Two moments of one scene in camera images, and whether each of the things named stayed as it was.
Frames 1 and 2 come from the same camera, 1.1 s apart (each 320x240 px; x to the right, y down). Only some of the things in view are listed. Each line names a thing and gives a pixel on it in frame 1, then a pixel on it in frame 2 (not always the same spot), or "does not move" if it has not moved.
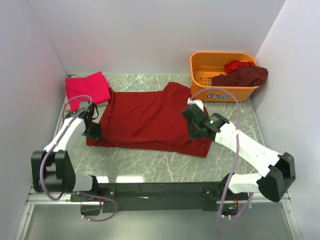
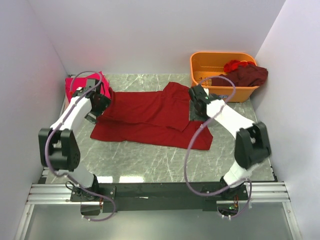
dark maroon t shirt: [241, 76] does not move
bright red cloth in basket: [232, 64] does not move
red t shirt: [152, 119] does not move
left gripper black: [97, 134] → [104, 103]
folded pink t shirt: [96, 86] does not move
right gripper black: [193, 135] → [204, 117]
